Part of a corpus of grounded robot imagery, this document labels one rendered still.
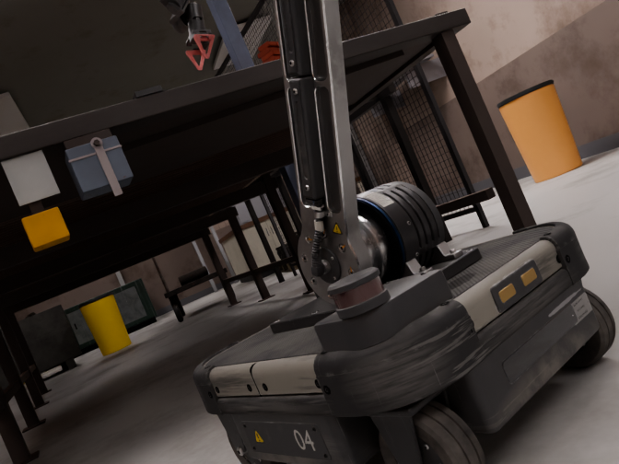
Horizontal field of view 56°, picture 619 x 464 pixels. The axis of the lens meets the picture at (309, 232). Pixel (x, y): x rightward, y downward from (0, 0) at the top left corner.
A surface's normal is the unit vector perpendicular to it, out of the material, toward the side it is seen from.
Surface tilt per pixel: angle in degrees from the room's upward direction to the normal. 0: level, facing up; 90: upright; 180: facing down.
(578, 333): 90
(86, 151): 90
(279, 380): 90
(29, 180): 90
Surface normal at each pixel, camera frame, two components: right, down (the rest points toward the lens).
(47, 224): 0.39, -0.16
